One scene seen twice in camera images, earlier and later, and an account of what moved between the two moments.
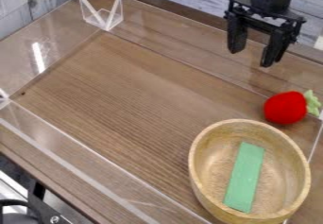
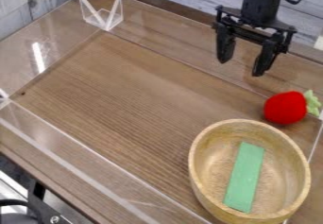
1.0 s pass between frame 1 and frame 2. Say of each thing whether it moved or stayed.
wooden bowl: stayed
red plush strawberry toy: stayed
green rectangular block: stayed
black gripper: moved
